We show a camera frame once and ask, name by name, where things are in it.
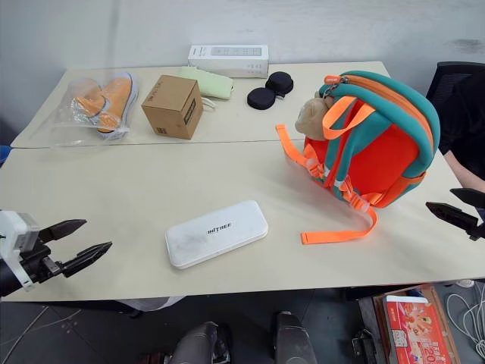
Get brown cardboard box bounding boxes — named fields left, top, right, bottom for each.
left=141, top=74, right=204, bottom=140

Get orange printed cardboard box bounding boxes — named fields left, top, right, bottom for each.
left=373, top=284, right=462, bottom=364

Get brown plush toy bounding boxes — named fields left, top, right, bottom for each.
left=295, top=96, right=336, bottom=140

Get white cable on floor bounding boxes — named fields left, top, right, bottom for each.
left=446, top=282, right=485, bottom=359

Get dark rounded robot leg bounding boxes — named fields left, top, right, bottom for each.
left=273, top=310, right=318, bottom=364
left=168, top=321, right=232, bottom=364

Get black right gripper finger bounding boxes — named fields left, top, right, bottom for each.
left=449, top=188, right=485, bottom=209
left=425, top=202, right=479, bottom=237

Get black office chair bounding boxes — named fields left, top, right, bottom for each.
left=425, top=61, right=485, bottom=111

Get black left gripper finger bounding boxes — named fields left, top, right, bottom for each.
left=38, top=218, right=88, bottom=243
left=61, top=241, right=114, bottom=278

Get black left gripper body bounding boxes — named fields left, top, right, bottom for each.
left=19, top=243, right=64, bottom=284

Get white rectangular case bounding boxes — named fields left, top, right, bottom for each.
left=164, top=199, right=269, bottom=271

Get white long carton box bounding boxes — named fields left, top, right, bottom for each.
left=187, top=44, right=270, bottom=80

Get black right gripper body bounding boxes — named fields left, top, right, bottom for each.
left=469, top=207, right=485, bottom=242

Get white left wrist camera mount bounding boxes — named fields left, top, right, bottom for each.
left=0, top=210, right=40, bottom=292

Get black round pads pair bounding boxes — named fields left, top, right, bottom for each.
left=246, top=71, right=295, bottom=111

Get orange and teal backpack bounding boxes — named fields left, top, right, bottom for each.
left=275, top=71, right=441, bottom=246

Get light green pouch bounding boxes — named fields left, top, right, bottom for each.
left=178, top=66, right=235, bottom=101

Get orange shoes in plastic bag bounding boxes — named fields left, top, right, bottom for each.
left=48, top=70, right=140, bottom=148

